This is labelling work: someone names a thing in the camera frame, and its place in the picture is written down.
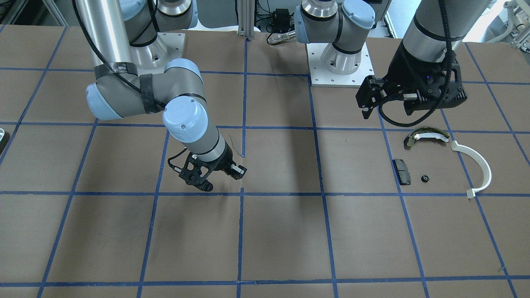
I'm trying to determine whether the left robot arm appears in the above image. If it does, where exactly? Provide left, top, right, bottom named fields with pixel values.
left=294, top=0, right=488, bottom=127

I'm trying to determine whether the aluminium frame post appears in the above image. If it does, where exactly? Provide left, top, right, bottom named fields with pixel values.
left=236, top=0, right=255, bottom=39

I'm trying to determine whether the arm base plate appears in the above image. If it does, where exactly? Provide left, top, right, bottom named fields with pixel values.
left=130, top=33, right=186, bottom=75
left=306, top=43, right=375, bottom=87

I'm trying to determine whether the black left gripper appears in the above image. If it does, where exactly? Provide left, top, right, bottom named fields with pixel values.
left=356, top=43, right=447, bottom=120

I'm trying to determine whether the black brake pad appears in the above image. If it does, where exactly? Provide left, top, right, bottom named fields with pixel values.
left=392, top=159, right=411, bottom=185

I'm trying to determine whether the olive curved brake shoe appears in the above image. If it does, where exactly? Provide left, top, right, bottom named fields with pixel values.
left=403, top=126, right=450, bottom=148

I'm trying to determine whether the white curved plastic piece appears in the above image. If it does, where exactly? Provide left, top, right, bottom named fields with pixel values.
left=450, top=141, right=492, bottom=199

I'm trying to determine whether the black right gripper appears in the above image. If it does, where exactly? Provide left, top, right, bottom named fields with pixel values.
left=178, top=147, right=247, bottom=192

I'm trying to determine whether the brown grid table mat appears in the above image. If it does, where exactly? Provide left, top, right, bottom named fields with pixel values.
left=1, top=25, right=529, bottom=298

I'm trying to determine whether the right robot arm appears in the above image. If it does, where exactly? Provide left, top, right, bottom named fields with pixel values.
left=72, top=0, right=247, bottom=191

